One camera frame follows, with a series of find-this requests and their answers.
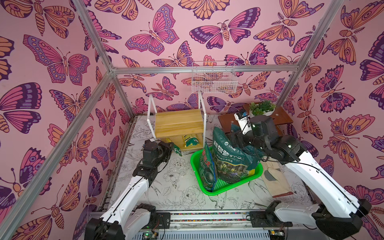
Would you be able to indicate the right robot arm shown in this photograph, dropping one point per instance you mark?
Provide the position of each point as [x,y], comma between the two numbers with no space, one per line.
[340,214]

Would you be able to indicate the tan work glove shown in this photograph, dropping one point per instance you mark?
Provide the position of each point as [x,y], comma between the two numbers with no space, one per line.
[274,179]

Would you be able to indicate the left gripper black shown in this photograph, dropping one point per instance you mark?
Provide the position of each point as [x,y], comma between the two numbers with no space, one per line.
[164,146]

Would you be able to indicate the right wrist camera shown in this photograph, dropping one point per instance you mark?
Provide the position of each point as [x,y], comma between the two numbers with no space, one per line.
[243,120]

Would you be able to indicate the white frame wooden shelf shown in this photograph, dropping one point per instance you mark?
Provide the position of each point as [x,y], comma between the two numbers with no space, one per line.
[176,124]

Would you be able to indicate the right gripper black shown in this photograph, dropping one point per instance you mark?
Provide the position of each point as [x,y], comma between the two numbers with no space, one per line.
[235,138]

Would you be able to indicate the green plastic basket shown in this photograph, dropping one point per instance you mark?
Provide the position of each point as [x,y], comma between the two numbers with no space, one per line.
[221,186]

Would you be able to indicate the white wire basket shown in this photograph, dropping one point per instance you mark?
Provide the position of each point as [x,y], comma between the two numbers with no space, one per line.
[214,79]

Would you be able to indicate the blue green soil bag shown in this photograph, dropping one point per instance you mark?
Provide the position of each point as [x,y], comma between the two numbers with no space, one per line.
[207,169]

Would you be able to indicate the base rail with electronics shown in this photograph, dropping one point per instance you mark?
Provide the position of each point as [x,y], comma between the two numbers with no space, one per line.
[218,225]

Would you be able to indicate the aluminium cage frame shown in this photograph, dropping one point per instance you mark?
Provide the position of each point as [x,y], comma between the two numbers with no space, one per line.
[17,71]

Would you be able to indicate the succulent plant white pot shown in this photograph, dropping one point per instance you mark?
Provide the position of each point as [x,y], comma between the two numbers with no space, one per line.
[262,108]

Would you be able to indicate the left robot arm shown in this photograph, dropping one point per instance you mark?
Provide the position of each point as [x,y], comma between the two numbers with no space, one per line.
[132,192]

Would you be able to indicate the yellow green packet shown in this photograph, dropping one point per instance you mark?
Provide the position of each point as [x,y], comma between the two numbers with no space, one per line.
[177,150]
[191,140]

